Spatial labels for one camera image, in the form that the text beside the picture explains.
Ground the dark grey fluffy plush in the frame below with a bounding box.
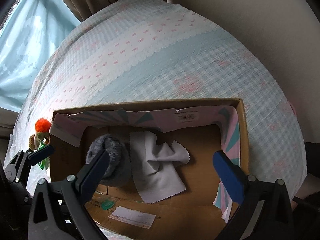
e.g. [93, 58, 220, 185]
[86, 134, 131, 187]

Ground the grey microfibre cloth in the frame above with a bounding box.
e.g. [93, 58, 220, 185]
[130, 131, 190, 204]

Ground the brown and beige plush toy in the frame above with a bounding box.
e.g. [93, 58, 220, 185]
[29, 132, 50, 151]

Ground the orange fluffy pompom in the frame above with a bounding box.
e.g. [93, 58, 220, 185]
[35, 118, 51, 133]

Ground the cardboard box with pink lining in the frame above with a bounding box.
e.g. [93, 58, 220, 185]
[50, 99, 249, 239]

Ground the pale blue patterned bedspread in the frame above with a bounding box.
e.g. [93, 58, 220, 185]
[3, 0, 308, 240]

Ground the light blue window sheet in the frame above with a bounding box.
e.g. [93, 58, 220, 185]
[1, 0, 80, 112]

